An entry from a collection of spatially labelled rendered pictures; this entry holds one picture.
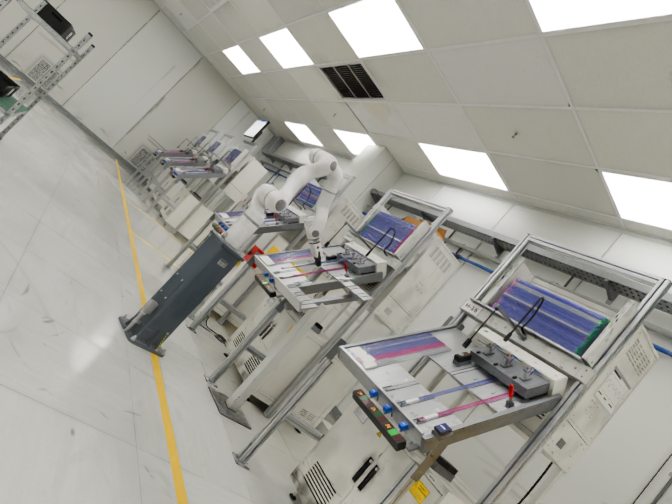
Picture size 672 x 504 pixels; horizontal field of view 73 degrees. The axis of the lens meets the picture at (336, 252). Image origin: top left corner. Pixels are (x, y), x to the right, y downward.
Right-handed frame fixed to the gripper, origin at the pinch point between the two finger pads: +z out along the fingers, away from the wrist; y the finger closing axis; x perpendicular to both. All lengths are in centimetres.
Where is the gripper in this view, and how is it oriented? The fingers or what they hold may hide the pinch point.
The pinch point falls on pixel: (318, 262)
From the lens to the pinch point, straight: 300.9
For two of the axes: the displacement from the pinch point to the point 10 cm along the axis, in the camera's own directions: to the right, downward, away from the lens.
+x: -8.9, 2.9, -3.5
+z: 1.4, 9.1, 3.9
